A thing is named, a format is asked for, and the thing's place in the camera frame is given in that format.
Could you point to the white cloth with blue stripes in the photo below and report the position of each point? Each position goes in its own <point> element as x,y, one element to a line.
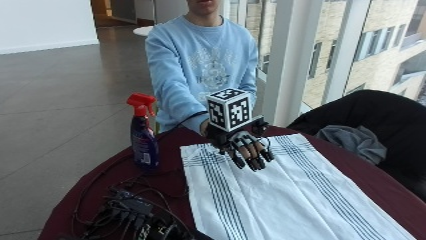
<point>283,196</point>

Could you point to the white cube with black markers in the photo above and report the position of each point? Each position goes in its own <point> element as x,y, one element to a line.
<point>229,110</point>

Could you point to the grey garment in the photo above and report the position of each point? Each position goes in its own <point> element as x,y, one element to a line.
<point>352,141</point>

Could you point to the purple spray bottle, red trigger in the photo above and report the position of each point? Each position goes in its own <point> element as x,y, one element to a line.
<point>143,140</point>

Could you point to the black electronics hub box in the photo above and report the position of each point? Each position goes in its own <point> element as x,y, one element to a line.
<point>130,203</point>

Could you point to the the person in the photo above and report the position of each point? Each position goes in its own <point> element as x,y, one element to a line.
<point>199,66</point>

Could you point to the white window column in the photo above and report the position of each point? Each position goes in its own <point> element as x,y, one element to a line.
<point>290,60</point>

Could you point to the black armchair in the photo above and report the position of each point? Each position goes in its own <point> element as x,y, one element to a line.
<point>390,120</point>

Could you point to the maroon tablecloth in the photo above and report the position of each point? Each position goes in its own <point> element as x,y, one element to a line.
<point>110,186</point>

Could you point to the white round table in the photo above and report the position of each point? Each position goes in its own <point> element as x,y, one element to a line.
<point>142,30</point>

